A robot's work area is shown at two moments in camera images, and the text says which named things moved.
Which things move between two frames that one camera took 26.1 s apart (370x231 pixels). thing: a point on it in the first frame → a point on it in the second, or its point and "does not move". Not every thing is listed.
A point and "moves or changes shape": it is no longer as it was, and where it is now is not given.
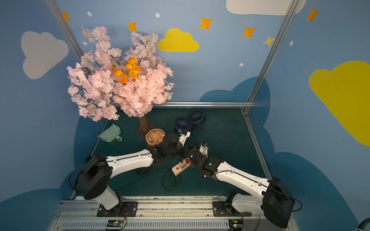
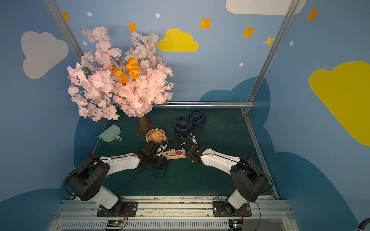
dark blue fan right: x=197 y=117 does not move
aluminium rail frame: x=78 y=213 does not move
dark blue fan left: x=182 y=123 does not move
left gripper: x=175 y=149 → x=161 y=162
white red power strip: x=177 y=169 moves or changes shape
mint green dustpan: x=110 y=133 does not move
